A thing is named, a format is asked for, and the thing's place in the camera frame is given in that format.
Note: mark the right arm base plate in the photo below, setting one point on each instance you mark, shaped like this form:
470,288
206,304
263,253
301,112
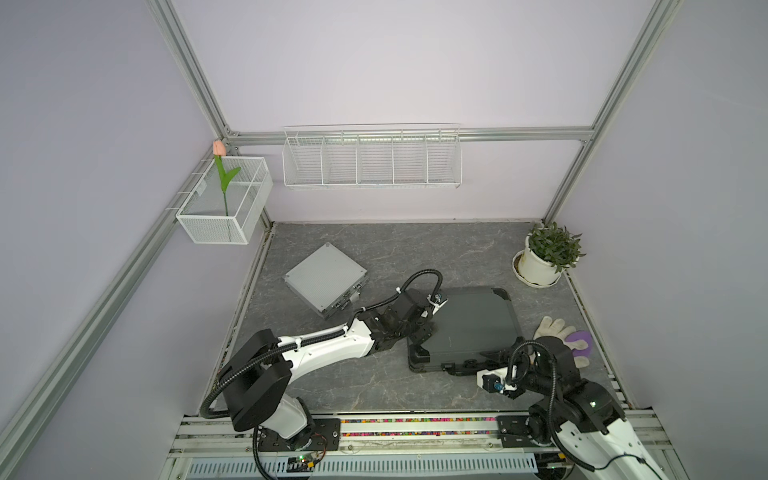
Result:
524,431

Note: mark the potted green plant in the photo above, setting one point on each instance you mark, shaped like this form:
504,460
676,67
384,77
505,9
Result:
549,251

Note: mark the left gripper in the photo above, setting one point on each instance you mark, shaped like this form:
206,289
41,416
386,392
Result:
422,334

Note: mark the white work glove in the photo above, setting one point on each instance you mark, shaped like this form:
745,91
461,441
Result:
549,327

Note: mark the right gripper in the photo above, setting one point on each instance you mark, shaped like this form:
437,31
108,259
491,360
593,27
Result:
515,355

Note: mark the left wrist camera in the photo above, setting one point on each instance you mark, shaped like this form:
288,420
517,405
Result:
436,300

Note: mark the aluminium front rail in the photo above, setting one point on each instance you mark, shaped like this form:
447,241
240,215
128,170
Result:
358,433

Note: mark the silver aluminium poker case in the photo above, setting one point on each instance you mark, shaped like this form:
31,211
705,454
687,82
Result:
327,280

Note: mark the white wire wall shelf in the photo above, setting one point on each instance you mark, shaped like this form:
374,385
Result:
373,156

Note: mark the purple curved object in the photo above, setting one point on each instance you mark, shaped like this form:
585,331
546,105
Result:
581,343

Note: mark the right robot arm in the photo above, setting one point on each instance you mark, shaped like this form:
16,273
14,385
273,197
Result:
577,416

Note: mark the artificial pink tulip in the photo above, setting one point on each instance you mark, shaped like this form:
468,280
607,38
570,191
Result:
225,176

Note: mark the dark grey poker case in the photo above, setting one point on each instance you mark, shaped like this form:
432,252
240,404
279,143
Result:
474,324

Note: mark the white mesh wall basket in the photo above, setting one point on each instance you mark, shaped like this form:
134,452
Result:
202,213

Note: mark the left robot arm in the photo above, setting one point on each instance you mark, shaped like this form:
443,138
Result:
251,388

